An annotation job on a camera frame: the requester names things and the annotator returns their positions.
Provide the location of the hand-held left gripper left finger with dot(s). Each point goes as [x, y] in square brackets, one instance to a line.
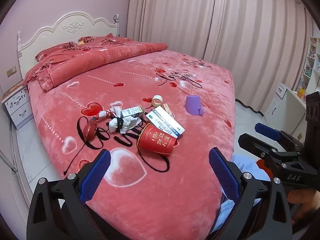
[98, 176]

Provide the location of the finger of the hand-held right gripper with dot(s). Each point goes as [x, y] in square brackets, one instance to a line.
[257, 145]
[267, 130]

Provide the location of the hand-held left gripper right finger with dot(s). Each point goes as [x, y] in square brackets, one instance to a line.
[223, 177]

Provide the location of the beige long box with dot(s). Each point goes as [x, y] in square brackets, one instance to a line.
[168, 109]

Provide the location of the person's right hand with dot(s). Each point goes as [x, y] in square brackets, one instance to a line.
[305, 202]

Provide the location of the light blue cloth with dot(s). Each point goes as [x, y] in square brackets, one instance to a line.
[243, 166]

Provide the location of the white cabinet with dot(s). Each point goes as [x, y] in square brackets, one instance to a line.
[277, 105]

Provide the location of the white cloth with black band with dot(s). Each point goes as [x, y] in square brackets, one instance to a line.
[113, 126]

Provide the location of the crumpled white tissue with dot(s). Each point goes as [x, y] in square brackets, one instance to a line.
[128, 125]

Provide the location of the red paper cup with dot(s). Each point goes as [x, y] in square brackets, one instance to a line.
[157, 140]

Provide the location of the white bookshelf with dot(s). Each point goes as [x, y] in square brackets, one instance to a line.
[312, 62]

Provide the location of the grey white small carton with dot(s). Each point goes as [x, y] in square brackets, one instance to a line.
[132, 112]

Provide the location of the purple ribbed cup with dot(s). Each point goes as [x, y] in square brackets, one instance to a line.
[193, 105]

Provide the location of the blue white medicine box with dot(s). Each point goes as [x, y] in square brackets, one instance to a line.
[165, 122]

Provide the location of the beige tape roll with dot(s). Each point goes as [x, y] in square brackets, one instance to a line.
[160, 101]

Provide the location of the red heart printed blanket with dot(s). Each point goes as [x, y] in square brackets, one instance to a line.
[140, 85]

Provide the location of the white nightstand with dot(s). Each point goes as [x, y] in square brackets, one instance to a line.
[17, 107]

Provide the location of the pink curtain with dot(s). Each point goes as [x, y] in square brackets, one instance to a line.
[212, 30]

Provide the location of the red folded quilt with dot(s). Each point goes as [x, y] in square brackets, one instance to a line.
[100, 55]

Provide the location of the red printed pillow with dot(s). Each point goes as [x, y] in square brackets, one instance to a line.
[62, 47]

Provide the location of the white carved bed headboard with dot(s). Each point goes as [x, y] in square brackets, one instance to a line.
[70, 26]

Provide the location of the wall socket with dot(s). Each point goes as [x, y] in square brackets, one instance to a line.
[11, 72]

